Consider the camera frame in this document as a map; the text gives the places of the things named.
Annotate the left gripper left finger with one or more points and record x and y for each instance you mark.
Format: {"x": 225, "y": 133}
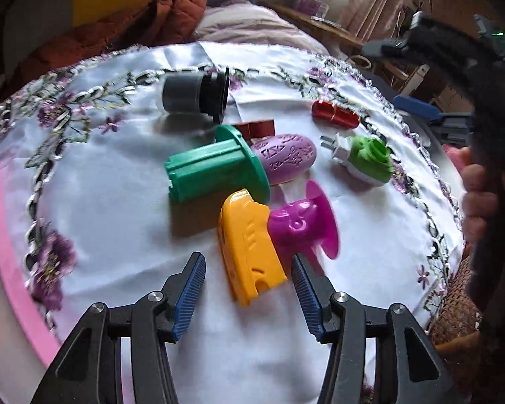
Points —
{"x": 182, "y": 292}

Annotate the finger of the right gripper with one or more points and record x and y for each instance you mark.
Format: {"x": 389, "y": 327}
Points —
{"x": 417, "y": 108}

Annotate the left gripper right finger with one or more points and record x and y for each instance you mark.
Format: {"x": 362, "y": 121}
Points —
{"x": 314, "y": 293}

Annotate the magenta plastic spool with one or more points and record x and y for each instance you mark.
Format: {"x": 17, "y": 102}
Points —
{"x": 301, "y": 226}

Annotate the green white plug nightlight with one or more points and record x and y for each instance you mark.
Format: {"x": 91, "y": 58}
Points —
{"x": 365, "y": 158}

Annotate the shiny red capsule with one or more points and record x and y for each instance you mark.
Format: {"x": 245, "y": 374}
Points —
{"x": 335, "y": 114}

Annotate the yellow plastic toy piece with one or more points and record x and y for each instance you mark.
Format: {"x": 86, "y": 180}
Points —
{"x": 251, "y": 261}

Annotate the purple patterned egg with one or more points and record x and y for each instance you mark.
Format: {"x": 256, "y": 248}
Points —
{"x": 284, "y": 157}

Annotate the green plastic mould cylinder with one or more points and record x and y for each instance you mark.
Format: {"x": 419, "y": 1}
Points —
{"x": 226, "y": 165}

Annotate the red puzzle piece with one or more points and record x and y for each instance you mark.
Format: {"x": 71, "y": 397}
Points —
{"x": 255, "y": 130}

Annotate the black lens cap cylinder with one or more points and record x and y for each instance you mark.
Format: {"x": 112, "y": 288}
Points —
{"x": 202, "y": 92}

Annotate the person's right hand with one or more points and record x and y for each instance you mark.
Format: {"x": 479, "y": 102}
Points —
{"x": 480, "y": 202}

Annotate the wooden side table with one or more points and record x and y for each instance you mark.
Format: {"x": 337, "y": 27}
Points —
{"x": 323, "y": 32}

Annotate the white floral embroidered tablecloth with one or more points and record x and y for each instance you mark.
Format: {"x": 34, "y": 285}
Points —
{"x": 115, "y": 169}

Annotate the wicker chair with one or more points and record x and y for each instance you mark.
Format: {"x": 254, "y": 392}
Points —
{"x": 455, "y": 331}

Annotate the purple gift box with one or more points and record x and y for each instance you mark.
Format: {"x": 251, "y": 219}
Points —
{"x": 311, "y": 7}

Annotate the pink rimmed white box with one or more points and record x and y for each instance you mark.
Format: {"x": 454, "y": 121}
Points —
{"x": 27, "y": 346}

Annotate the pale pink duvet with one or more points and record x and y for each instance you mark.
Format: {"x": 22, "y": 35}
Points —
{"x": 241, "y": 22}

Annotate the rust orange quilted blanket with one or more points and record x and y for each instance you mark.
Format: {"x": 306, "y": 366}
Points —
{"x": 158, "y": 23}

